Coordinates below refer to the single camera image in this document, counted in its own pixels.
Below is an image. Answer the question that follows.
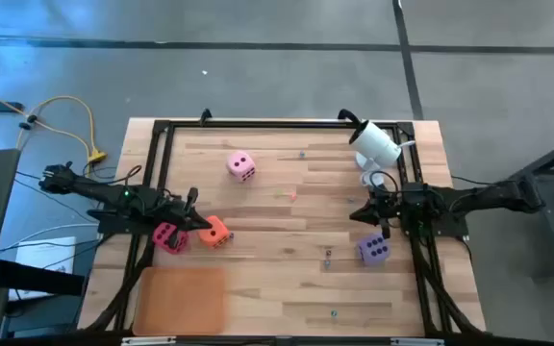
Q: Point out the pink foam die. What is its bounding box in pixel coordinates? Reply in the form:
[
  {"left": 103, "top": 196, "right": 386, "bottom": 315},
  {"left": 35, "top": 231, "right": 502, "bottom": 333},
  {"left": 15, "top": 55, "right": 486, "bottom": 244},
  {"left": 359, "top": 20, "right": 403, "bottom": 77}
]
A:
[{"left": 225, "top": 150, "right": 258, "bottom": 183}]

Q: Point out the orange foam die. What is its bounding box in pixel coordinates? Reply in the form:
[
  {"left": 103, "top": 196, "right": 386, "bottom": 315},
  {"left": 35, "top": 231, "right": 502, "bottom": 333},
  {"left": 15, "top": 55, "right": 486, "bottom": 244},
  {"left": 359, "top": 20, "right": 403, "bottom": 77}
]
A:
[{"left": 197, "top": 214, "right": 232, "bottom": 250}]

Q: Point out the black aluminium table frame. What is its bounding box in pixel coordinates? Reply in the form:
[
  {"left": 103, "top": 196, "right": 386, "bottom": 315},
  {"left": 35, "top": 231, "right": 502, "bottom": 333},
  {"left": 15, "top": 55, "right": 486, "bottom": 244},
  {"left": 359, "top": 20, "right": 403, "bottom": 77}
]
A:
[{"left": 113, "top": 117, "right": 488, "bottom": 337}]

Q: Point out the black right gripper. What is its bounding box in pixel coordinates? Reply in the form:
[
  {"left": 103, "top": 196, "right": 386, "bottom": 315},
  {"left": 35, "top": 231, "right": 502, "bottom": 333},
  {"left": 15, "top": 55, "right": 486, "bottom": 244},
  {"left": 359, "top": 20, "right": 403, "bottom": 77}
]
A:
[{"left": 348, "top": 189, "right": 406, "bottom": 240}]

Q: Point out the black cart frame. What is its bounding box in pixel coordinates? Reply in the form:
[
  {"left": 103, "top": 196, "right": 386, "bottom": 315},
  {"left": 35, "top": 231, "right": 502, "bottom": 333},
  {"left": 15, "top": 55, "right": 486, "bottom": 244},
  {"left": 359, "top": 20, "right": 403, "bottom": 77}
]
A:
[{"left": 500, "top": 132, "right": 554, "bottom": 280}]

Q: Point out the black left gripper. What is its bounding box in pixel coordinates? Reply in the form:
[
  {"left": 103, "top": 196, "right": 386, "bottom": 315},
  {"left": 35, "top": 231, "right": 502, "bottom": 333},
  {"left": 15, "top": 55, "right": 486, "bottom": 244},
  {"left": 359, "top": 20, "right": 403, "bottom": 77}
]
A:
[{"left": 160, "top": 187, "right": 213, "bottom": 249}]

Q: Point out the black cable bundle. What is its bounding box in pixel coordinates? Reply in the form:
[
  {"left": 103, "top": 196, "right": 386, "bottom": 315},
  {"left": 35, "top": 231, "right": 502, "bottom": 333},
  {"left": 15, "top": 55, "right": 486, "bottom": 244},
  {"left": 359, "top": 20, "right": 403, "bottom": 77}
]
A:
[
  {"left": 409, "top": 235, "right": 485, "bottom": 335},
  {"left": 84, "top": 235, "right": 158, "bottom": 334}
]

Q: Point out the white floor cable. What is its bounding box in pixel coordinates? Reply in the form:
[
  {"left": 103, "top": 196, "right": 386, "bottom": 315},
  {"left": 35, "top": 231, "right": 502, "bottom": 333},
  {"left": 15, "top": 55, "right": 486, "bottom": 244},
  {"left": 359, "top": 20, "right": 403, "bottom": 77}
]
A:
[{"left": 0, "top": 223, "right": 100, "bottom": 256}]

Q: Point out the red foam die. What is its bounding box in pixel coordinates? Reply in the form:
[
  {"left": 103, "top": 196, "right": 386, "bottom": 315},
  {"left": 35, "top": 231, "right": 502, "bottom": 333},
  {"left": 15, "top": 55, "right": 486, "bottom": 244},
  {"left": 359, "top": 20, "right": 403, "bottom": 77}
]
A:
[{"left": 151, "top": 221, "right": 190, "bottom": 255}]

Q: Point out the orange plastic tray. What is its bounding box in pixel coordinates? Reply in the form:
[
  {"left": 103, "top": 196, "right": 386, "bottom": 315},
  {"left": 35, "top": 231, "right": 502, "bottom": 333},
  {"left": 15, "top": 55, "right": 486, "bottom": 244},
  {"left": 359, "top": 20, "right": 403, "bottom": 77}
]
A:
[{"left": 131, "top": 265, "right": 229, "bottom": 336}]

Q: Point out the silver bracket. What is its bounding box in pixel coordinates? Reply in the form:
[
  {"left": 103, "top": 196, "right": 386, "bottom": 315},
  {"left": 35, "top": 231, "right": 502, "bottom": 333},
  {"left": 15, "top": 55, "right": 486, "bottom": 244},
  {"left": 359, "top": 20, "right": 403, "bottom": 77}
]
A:
[
  {"left": 121, "top": 335, "right": 177, "bottom": 346},
  {"left": 391, "top": 337, "right": 444, "bottom": 346}
]

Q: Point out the white paper sheet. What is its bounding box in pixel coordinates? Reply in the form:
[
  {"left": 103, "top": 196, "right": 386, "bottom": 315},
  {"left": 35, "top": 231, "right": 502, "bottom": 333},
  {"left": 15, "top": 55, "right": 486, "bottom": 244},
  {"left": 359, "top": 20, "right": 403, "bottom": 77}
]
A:
[{"left": 7, "top": 235, "right": 77, "bottom": 302}]

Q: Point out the white camera on stand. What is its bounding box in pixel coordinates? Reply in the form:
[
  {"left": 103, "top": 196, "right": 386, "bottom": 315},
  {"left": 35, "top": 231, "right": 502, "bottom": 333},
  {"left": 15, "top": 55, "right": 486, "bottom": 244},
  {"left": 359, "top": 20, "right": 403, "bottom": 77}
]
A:
[{"left": 347, "top": 119, "right": 403, "bottom": 188}]

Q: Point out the purple foam die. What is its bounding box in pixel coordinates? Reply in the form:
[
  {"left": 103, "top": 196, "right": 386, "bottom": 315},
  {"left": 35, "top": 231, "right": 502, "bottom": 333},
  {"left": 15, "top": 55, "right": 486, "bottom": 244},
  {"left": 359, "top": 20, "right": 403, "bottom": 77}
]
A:
[{"left": 357, "top": 233, "right": 392, "bottom": 267}]

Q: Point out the yellow floor cable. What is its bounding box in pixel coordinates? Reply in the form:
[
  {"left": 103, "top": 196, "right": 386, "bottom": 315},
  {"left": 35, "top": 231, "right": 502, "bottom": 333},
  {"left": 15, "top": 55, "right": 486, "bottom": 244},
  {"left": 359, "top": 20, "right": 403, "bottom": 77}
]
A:
[{"left": 0, "top": 81, "right": 109, "bottom": 165}]

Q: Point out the black beam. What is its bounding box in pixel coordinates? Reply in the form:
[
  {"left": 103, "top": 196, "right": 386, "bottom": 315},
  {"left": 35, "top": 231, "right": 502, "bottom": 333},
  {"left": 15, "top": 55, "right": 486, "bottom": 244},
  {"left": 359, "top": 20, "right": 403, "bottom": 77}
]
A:
[{"left": 0, "top": 259, "right": 86, "bottom": 297}]

